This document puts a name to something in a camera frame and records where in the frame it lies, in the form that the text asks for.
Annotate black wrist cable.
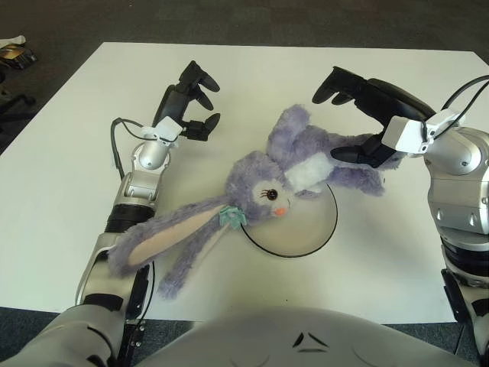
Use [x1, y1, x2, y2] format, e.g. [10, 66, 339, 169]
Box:
[109, 117, 154, 180]
[427, 74, 489, 127]

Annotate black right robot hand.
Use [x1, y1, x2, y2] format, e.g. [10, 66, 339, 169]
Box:
[312, 66, 461, 169]

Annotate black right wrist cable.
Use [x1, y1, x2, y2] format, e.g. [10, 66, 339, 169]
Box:
[427, 74, 489, 127]

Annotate black table frame bracket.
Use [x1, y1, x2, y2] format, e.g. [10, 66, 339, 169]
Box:
[116, 319, 148, 367]

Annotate black office chair base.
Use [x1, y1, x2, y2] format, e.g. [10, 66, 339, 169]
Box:
[0, 91, 35, 115]

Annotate grey robot torso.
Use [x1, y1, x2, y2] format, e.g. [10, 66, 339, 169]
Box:
[133, 305, 474, 367]

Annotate black left elbow cable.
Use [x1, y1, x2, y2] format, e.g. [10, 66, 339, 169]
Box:
[141, 261, 157, 320]

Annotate dark objects on floor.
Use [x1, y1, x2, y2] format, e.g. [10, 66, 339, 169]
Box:
[0, 44, 39, 70]

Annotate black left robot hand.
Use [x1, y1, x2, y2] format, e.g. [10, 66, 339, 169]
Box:
[139, 60, 222, 148]

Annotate purple plush bunny doll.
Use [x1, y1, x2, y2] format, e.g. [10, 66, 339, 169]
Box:
[106, 106, 402, 301]

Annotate white plate with black rim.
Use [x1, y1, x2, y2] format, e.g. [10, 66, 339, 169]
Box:
[241, 182, 339, 259]

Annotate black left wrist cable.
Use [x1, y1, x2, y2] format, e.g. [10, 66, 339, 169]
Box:
[109, 117, 154, 180]

